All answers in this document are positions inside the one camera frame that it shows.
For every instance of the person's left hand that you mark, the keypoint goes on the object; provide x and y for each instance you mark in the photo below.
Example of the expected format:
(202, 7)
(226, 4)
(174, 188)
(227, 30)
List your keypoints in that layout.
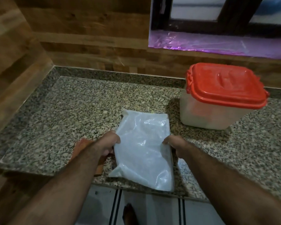
(106, 144)

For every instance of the person's right hand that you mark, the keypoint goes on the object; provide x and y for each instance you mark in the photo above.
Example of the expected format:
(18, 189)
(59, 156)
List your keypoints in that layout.
(178, 145)

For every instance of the white plastic flour bag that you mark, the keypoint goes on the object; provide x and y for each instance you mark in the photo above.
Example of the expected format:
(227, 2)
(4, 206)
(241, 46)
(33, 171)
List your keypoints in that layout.
(142, 149)

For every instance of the clear plastic container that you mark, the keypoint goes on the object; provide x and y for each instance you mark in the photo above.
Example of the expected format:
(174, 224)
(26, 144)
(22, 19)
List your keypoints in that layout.
(206, 114)

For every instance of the red plastic lid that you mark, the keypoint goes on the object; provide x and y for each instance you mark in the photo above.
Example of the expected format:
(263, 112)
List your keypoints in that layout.
(227, 84)

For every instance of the person's right forearm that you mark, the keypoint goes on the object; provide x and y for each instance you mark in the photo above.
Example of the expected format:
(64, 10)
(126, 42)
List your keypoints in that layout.
(236, 189)

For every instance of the person's left forearm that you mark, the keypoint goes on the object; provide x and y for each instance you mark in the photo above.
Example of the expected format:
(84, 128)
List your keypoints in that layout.
(58, 192)

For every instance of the speckled granite countertop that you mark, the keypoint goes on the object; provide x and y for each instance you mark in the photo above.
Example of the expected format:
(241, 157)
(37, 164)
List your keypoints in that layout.
(72, 110)

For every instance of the person's left foot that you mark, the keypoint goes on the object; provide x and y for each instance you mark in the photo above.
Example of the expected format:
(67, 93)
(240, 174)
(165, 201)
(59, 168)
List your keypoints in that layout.
(130, 215)

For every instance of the orange folded cleaning cloth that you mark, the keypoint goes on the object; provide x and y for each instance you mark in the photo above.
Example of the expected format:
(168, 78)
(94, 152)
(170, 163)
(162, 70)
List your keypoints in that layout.
(80, 147)

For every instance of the pink film on sill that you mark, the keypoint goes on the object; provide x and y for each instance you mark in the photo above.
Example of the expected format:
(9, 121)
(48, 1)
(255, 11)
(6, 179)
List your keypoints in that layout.
(201, 43)

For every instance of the dark framed window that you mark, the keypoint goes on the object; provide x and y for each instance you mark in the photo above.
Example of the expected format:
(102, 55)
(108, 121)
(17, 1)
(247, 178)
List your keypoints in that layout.
(224, 18)

